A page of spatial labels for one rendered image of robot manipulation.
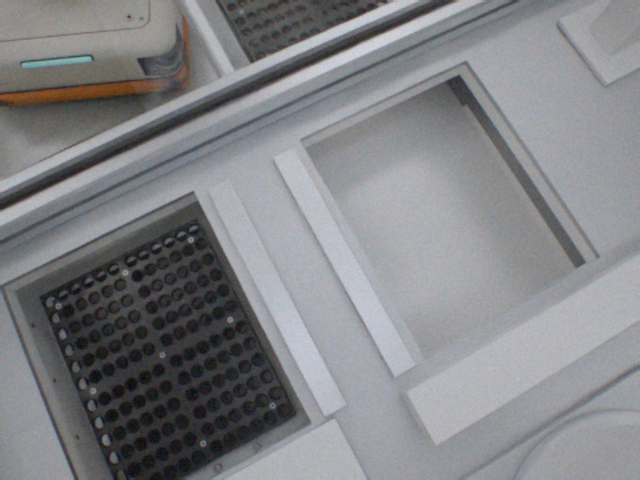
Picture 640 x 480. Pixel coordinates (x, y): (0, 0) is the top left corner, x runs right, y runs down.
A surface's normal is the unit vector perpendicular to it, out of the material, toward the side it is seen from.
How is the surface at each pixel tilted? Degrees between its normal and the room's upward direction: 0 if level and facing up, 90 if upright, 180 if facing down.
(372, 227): 0
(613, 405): 0
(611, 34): 90
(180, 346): 0
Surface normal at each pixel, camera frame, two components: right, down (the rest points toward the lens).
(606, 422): 0.02, -0.25
